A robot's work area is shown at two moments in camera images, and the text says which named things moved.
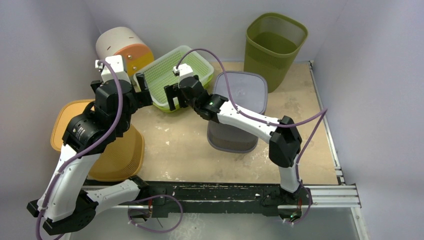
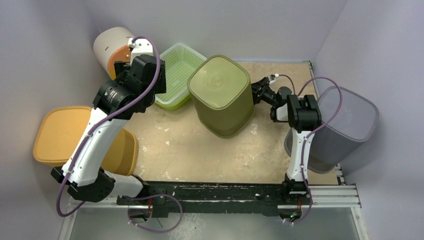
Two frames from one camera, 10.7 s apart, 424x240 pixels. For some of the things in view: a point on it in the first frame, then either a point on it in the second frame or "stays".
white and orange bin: [125, 42] stays
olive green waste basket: [273, 42] → [222, 96]
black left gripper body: [134, 103] → [123, 69]
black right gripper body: [174, 96] → [260, 91]
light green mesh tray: [159, 73] stays
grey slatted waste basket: [249, 90] → [354, 121]
